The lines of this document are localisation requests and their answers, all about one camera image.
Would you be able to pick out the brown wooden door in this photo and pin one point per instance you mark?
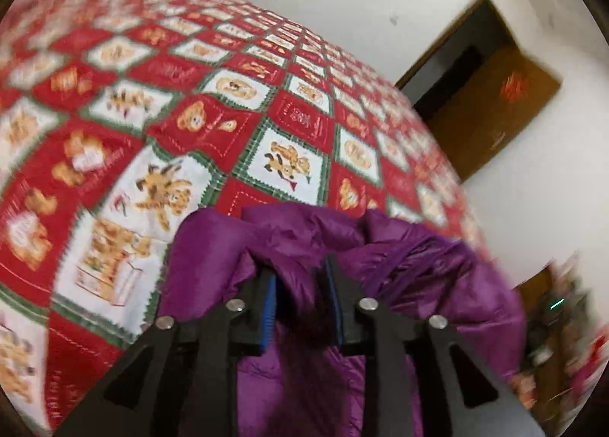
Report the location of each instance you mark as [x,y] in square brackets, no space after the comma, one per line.
[490,127]

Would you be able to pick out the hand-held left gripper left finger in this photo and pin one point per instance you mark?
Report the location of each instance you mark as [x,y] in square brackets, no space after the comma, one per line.
[268,313]

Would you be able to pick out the red bear printed bedspread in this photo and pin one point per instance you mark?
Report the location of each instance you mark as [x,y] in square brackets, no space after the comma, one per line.
[190,61]

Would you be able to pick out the red paper door decoration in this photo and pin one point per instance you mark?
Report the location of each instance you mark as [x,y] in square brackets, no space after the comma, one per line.
[515,87]

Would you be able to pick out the brown door frame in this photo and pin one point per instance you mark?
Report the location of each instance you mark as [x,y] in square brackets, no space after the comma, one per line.
[442,42]

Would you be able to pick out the purple puffer jacket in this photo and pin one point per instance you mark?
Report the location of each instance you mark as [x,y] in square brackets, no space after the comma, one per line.
[428,275]

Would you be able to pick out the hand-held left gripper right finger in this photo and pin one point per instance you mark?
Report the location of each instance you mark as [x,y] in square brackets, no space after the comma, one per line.
[335,308]

